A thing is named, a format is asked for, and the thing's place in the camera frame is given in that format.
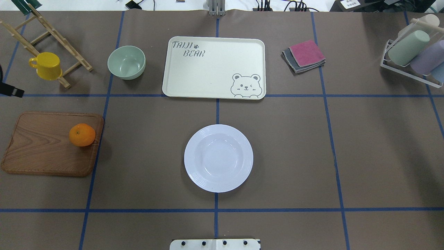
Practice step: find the orange fruit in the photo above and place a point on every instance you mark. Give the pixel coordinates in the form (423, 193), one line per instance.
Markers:
(82, 135)

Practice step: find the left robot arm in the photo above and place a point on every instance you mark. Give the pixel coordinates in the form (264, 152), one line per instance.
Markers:
(9, 90)

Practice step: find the cream bear tray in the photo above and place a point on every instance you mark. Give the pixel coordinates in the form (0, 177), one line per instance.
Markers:
(215, 67)

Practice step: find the white round plate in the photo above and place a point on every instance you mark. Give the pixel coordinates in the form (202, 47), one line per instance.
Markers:
(218, 158)

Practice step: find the pink folded cloth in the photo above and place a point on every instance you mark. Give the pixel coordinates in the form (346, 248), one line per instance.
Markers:
(307, 53)

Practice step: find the green bowl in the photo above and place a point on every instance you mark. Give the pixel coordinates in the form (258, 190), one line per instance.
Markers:
(127, 62)

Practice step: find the wooden cutting board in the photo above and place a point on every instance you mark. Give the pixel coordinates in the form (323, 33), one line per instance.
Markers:
(40, 145)

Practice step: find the yellow mug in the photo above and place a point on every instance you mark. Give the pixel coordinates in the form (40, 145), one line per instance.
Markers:
(47, 65)

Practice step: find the green cup on rack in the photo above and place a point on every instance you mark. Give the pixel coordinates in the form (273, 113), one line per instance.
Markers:
(407, 48)

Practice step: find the purple cup on rack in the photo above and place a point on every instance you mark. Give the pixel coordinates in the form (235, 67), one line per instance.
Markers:
(428, 59)

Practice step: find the blue cup on rack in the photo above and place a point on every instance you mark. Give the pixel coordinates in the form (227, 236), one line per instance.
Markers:
(438, 73)

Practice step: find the cream cup on rack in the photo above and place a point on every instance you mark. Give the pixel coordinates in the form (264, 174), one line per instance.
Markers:
(429, 19)

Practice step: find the dark green cup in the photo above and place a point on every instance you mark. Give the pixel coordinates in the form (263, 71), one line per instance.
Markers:
(22, 5)

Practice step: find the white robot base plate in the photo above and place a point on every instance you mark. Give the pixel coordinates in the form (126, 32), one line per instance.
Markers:
(215, 244)

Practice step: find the white wire cup rack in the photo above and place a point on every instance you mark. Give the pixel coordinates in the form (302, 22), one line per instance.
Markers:
(436, 35)

